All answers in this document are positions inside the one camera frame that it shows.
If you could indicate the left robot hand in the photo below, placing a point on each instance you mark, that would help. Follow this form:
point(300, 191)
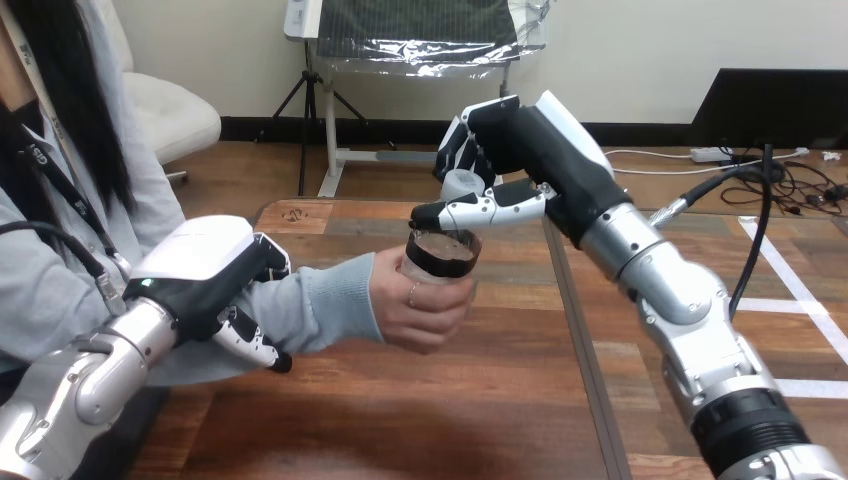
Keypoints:
point(199, 265)

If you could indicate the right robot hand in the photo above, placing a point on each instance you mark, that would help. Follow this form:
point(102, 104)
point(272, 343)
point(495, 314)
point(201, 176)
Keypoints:
point(556, 159)

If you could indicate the person's hand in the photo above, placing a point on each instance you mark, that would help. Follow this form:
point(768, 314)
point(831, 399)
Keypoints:
point(424, 311)

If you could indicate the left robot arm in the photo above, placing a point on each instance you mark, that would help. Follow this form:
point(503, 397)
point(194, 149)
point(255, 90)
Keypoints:
point(79, 391)

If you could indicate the person's forearm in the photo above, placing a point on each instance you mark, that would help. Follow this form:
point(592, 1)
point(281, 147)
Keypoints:
point(318, 305)

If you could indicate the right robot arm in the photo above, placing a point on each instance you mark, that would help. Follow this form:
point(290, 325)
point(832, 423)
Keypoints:
point(682, 298)

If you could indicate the person's body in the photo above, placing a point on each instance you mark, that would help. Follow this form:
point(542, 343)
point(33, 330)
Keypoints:
point(60, 152)

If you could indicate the white power strip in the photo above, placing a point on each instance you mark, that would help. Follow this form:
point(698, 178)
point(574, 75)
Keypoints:
point(710, 154)

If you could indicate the white cushioned chair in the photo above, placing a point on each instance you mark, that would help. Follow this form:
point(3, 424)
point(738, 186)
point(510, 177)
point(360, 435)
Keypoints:
point(169, 112)

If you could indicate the foil sheet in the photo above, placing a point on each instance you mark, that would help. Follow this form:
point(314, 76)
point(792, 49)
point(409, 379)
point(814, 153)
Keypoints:
point(424, 33)

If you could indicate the white desk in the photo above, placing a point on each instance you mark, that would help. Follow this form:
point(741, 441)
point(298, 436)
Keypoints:
point(331, 132)

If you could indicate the black tripod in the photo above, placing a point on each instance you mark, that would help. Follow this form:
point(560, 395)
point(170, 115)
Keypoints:
point(307, 106)

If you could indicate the dark screen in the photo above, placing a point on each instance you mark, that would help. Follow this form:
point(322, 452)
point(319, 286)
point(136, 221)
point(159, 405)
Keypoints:
point(775, 109)

